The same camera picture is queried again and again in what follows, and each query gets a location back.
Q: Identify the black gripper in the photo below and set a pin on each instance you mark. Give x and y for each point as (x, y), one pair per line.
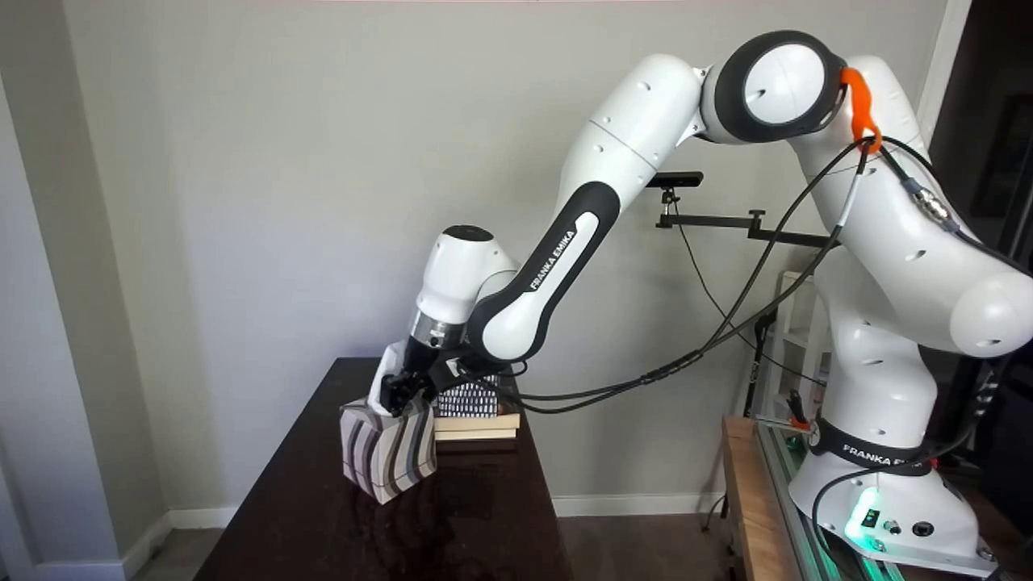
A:
(441, 367)

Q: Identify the long white tissue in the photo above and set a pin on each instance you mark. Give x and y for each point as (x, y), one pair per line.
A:
(383, 377)

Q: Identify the black white patterned tissue box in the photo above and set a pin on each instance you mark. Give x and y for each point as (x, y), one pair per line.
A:
(473, 401)

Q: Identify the grey striped cloth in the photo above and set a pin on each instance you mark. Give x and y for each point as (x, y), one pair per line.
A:
(387, 458)

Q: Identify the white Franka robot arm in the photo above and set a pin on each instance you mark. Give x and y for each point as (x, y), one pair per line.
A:
(893, 279)

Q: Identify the dark blue book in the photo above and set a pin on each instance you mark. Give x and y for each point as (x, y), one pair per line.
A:
(477, 432)

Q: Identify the thick book with cream pages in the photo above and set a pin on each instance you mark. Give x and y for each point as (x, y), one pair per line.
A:
(477, 437)

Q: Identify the dark wooden dresser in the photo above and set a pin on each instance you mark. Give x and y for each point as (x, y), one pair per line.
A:
(376, 529)

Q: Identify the wooden workbench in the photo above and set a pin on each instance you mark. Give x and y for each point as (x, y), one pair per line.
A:
(753, 506)

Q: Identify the white shelf unit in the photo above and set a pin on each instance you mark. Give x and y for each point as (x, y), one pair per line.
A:
(793, 342)

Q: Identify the black equipment case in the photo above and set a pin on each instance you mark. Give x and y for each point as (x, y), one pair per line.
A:
(1012, 452)

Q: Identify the black bar-shaped camera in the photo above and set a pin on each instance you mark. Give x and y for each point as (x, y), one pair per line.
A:
(675, 178)

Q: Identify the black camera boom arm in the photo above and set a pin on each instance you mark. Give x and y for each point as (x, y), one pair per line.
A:
(730, 224)

